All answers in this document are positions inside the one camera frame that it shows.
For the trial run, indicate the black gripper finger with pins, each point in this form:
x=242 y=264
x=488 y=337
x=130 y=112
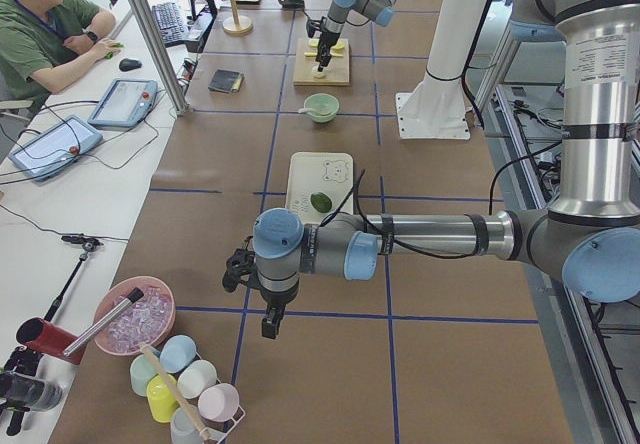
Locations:
x=271 y=321
x=323 y=58

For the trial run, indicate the white round bun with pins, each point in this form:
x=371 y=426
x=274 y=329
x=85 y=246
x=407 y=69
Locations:
x=317 y=73

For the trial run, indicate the light green bowl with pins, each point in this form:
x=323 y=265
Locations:
x=321 y=107

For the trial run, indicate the pink bowl of ice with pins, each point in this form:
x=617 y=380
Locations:
x=147 y=321

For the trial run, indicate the yellow banana strip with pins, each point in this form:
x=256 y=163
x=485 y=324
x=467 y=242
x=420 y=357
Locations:
x=332 y=53

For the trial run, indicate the lemon slice right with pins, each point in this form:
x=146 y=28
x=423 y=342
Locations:
x=338 y=46

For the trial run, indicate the wooden cutting board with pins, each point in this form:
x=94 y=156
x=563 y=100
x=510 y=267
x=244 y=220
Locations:
x=306 y=68

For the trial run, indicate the black notebook with sponge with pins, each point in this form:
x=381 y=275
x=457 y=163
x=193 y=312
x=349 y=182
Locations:
x=226 y=81

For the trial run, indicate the green lime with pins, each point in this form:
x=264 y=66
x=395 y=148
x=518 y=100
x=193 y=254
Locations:
x=321 y=202

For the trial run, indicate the white cup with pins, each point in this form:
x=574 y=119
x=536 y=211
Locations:
x=197 y=377

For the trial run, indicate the blue cup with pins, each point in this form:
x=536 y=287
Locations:
x=178 y=352

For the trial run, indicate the pink cup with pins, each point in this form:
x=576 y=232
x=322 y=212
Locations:
x=219 y=403

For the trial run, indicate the white bear serving tray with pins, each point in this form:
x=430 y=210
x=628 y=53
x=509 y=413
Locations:
x=309 y=172

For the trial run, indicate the mint green cup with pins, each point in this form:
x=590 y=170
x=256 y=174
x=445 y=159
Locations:
x=141 y=372

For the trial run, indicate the yellow cup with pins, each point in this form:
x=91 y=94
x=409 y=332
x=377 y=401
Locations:
x=161 y=402

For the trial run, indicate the black selfie stick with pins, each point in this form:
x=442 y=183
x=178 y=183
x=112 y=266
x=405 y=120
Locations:
x=88 y=244

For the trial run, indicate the grey cup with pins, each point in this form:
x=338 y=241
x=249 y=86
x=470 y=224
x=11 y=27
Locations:
x=182 y=430

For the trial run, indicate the black keyboard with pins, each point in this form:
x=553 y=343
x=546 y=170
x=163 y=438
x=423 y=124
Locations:
x=171 y=22

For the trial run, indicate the black computer mouse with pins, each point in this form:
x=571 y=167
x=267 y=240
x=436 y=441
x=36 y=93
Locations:
x=129 y=64

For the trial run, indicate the teach pendant tablet far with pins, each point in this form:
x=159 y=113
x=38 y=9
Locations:
x=125 y=103

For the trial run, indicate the teach pendant tablet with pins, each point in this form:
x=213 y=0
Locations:
x=125 y=103
x=56 y=148

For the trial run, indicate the green clamp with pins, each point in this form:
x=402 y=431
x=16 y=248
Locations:
x=114 y=49

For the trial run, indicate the teach pendant tablet near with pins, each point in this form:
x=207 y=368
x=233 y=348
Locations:
x=56 y=148

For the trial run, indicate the person in green shirt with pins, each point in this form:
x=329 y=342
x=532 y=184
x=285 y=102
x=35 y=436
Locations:
x=48 y=45

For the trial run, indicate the white wire cup rack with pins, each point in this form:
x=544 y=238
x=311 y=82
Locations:
x=227 y=425

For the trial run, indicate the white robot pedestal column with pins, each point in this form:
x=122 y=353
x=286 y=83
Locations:
x=435 y=109

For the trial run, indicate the wooden stick handle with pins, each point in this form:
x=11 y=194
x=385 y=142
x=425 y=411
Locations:
x=203 y=430

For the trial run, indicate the aluminium frame post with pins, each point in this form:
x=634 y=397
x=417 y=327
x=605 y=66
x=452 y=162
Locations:
x=152 y=37

